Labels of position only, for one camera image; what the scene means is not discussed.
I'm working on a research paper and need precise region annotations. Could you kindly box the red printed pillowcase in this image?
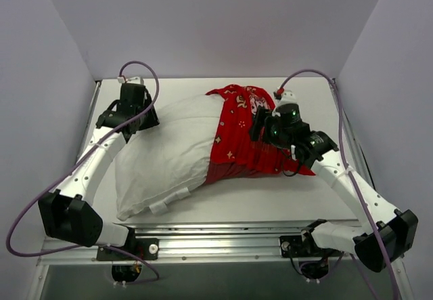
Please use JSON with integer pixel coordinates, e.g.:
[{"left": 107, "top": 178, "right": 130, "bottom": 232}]
[{"left": 205, "top": 84, "right": 314, "bottom": 185}]

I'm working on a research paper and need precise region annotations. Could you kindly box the white pillow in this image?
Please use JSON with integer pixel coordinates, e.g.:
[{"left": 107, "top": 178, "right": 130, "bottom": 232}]
[{"left": 115, "top": 94, "right": 224, "bottom": 221}]

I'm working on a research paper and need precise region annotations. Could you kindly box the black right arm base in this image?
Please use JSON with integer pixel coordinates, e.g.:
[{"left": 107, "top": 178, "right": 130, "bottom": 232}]
[{"left": 279, "top": 234, "right": 341, "bottom": 259}]

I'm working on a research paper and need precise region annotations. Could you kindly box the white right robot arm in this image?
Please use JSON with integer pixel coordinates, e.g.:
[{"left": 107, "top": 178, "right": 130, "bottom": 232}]
[{"left": 250, "top": 104, "right": 418, "bottom": 272}]

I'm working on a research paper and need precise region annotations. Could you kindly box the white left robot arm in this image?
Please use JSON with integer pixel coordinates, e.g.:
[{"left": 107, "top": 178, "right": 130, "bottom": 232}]
[{"left": 38, "top": 77, "right": 159, "bottom": 259}]

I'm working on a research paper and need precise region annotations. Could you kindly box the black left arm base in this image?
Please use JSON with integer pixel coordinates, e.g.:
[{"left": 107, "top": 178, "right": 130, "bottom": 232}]
[{"left": 96, "top": 238, "right": 159, "bottom": 261}]

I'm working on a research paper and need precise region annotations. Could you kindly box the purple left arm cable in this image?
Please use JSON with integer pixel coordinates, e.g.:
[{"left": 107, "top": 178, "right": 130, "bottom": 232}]
[{"left": 6, "top": 60, "right": 160, "bottom": 284}]

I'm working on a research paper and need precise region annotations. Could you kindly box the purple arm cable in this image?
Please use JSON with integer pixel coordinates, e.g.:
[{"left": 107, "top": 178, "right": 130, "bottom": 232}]
[
  {"left": 6, "top": 60, "right": 160, "bottom": 284},
  {"left": 275, "top": 69, "right": 402, "bottom": 300}
]

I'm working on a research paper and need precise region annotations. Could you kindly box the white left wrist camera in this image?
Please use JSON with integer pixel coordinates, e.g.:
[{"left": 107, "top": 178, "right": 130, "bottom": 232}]
[{"left": 117, "top": 75, "right": 145, "bottom": 85}]

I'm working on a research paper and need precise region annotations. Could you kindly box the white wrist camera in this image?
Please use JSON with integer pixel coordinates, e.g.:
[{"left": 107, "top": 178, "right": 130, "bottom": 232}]
[
  {"left": 273, "top": 88, "right": 298, "bottom": 107},
  {"left": 117, "top": 75, "right": 145, "bottom": 85}
]

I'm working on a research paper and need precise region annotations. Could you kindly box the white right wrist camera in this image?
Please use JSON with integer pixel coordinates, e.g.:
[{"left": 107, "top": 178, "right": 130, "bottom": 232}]
[{"left": 273, "top": 88, "right": 298, "bottom": 107}]

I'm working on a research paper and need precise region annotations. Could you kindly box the aluminium side rail left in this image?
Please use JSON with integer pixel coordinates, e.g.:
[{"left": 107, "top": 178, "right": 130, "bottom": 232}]
[{"left": 76, "top": 81, "right": 101, "bottom": 161}]

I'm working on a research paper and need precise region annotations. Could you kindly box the aluminium side rail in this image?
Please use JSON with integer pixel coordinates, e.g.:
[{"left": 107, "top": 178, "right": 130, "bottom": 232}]
[
  {"left": 329, "top": 77, "right": 375, "bottom": 188},
  {"left": 76, "top": 81, "right": 101, "bottom": 161}
]

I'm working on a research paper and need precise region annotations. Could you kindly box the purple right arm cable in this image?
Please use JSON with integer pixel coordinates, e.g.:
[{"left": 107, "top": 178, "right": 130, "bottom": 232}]
[{"left": 275, "top": 69, "right": 402, "bottom": 300}]

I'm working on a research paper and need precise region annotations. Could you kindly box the aluminium side rail right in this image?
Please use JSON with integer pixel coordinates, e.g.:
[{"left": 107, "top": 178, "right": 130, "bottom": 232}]
[{"left": 329, "top": 77, "right": 375, "bottom": 188}]

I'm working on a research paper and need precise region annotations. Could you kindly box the aluminium front mounting rail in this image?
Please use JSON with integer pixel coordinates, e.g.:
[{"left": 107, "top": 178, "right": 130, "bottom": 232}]
[{"left": 37, "top": 219, "right": 405, "bottom": 265}]

